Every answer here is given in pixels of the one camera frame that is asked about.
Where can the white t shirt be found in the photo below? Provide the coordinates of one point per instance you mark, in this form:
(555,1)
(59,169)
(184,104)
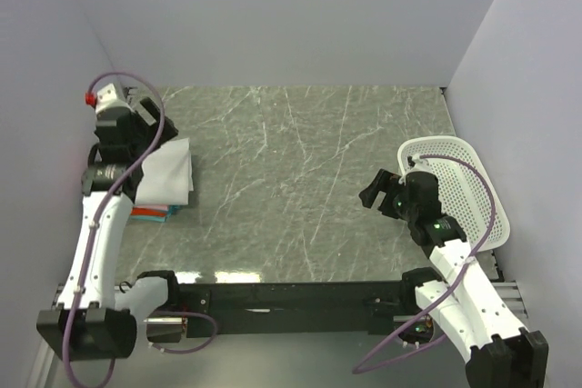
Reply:
(167,175)

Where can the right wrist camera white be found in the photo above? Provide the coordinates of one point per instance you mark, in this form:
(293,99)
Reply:
(414,164)

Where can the white perforated plastic basket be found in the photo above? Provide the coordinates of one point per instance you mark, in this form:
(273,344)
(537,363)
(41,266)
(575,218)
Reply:
(461,176)

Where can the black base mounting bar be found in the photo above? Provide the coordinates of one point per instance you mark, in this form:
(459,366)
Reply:
(370,307)

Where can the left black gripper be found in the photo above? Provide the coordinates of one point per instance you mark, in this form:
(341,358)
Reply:
(152,130)

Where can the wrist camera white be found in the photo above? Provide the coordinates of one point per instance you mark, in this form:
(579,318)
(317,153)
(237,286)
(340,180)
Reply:
(107,97)
(414,164)

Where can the aluminium extrusion rail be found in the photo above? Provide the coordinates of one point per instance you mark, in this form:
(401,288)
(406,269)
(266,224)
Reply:
(509,293)

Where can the orange folded t shirt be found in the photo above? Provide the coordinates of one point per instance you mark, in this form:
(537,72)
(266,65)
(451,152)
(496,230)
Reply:
(148,213)

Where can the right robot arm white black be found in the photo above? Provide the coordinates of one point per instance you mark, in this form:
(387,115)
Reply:
(497,349)

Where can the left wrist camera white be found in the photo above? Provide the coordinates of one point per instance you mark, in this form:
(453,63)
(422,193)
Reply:
(107,97)

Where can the teal folded t shirt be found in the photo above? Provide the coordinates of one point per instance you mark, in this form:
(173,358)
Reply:
(172,209)

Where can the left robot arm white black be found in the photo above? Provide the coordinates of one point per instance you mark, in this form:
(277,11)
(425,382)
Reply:
(91,319)

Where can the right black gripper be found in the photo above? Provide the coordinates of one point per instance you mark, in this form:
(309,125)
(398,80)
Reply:
(382,182)

